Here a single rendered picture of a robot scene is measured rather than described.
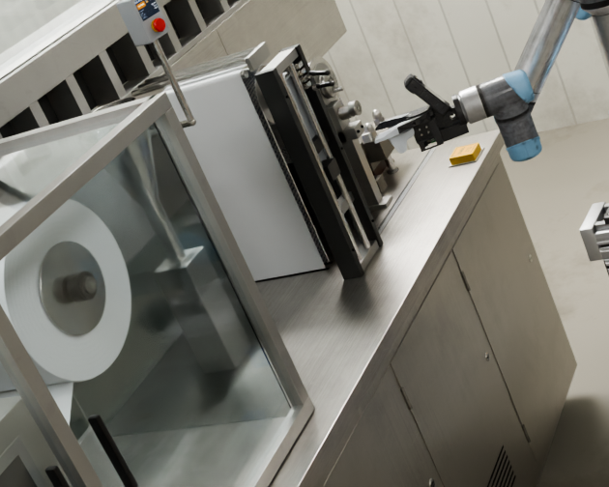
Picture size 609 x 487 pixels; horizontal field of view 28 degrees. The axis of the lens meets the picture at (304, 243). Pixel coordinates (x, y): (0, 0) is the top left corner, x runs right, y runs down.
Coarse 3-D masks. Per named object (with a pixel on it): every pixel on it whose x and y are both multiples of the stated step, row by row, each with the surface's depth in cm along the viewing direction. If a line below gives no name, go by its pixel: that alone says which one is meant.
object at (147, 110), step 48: (0, 144) 231; (96, 144) 199; (48, 192) 183; (0, 240) 173; (0, 336) 170; (288, 384) 234; (48, 432) 177; (96, 432) 183; (288, 432) 229; (96, 480) 182
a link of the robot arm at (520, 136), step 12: (528, 108) 262; (504, 120) 261; (516, 120) 261; (528, 120) 262; (504, 132) 264; (516, 132) 262; (528, 132) 262; (516, 144) 263; (528, 144) 263; (540, 144) 266; (516, 156) 265; (528, 156) 264
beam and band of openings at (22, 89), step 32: (160, 0) 315; (192, 0) 329; (224, 0) 343; (96, 32) 290; (128, 32) 301; (192, 32) 331; (32, 64) 269; (64, 64) 278; (96, 64) 291; (128, 64) 307; (160, 64) 313; (0, 96) 258; (32, 96) 267; (64, 96) 280; (96, 96) 296; (128, 96) 297; (0, 128) 267; (32, 128) 269
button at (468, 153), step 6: (474, 144) 327; (456, 150) 328; (462, 150) 326; (468, 150) 324; (474, 150) 323; (480, 150) 327; (450, 156) 326; (456, 156) 324; (462, 156) 323; (468, 156) 322; (474, 156) 322; (450, 162) 325; (456, 162) 325; (462, 162) 324
